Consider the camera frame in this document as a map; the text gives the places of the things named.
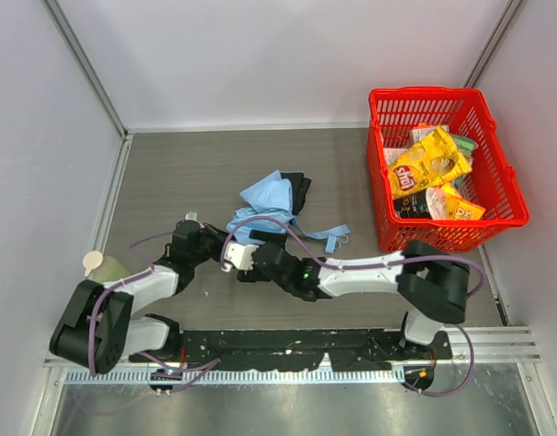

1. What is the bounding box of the light blue folding umbrella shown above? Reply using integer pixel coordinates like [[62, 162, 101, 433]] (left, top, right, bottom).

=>
[[226, 170, 351, 254]]

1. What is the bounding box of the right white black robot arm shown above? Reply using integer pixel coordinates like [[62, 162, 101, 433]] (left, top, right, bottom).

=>
[[222, 241, 470, 349]]

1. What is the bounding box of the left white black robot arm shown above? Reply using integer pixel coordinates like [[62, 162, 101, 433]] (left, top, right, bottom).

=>
[[49, 219, 228, 376]]

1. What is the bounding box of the green bottle beige cap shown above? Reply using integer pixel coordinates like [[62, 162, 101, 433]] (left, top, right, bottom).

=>
[[82, 251, 131, 282]]

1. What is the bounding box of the white red snack packet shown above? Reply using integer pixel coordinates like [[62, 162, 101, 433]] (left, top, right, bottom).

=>
[[383, 147, 405, 165]]

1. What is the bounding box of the black snack bag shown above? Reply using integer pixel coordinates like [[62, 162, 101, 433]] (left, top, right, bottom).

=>
[[393, 189, 433, 219]]

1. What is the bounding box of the yellow Lays chip bag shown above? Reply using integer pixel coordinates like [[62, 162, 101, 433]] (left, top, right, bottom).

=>
[[387, 125, 472, 199]]

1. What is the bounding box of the yellow orange snack bag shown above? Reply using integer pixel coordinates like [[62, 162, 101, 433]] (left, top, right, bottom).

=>
[[426, 183, 485, 221]]

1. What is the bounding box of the green snack packet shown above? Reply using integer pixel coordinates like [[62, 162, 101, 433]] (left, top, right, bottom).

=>
[[452, 134, 479, 159]]

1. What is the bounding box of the red plastic shopping basket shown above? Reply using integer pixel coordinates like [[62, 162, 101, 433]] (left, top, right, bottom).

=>
[[366, 86, 530, 253]]

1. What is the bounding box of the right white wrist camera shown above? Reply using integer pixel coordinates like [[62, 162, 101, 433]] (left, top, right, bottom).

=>
[[220, 242, 259, 273]]

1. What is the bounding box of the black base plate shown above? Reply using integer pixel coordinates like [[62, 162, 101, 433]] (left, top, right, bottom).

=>
[[149, 329, 453, 372]]

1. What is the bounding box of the aluminium front rail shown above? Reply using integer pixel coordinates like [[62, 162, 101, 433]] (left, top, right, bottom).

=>
[[64, 366, 404, 386]]

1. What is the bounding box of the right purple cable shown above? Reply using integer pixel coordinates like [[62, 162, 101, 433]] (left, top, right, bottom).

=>
[[219, 215, 488, 401]]

